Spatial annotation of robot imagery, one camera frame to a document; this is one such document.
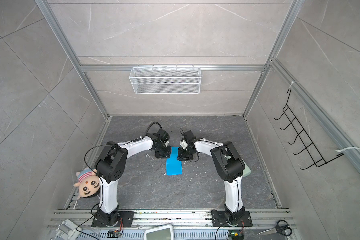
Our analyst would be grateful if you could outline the white display device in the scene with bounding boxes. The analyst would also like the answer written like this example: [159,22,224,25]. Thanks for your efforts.
[144,224,175,240]

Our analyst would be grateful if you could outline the white wire mesh basket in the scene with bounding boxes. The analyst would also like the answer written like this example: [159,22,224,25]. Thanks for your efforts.
[129,67,202,95]

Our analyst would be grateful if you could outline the small green circuit board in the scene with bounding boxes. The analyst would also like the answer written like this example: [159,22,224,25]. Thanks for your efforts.
[228,231,245,240]

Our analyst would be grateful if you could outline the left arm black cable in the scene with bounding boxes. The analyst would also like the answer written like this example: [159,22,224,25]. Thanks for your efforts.
[83,121,163,172]

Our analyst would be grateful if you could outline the blue square paper sheet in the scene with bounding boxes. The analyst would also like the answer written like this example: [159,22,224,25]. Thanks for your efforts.
[166,147,183,176]

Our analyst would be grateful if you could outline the black handled scissors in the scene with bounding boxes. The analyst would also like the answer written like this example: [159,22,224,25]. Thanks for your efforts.
[258,220,293,237]

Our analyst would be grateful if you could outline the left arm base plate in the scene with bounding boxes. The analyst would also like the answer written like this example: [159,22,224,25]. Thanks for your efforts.
[91,211,135,228]

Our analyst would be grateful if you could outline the plush doll toy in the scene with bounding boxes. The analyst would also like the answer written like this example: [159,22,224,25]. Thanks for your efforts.
[74,168,101,199]

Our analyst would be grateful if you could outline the small orange circuit board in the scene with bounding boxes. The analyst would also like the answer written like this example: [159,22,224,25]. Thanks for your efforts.
[107,230,123,239]

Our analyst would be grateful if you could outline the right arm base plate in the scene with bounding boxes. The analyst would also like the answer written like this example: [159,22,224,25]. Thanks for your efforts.
[211,210,253,227]

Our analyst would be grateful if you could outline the black wire hook rack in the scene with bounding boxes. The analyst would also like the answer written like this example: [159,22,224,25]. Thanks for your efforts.
[274,89,344,170]

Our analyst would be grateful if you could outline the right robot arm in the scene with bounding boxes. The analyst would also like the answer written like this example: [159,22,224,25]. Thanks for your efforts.
[177,129,251,224]

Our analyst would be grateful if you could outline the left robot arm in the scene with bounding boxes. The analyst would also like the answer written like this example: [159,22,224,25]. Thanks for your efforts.
[95,129,172,216]

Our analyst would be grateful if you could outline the white clamp device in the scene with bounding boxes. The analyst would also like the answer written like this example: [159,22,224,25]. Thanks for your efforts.
[55,219,82,240]

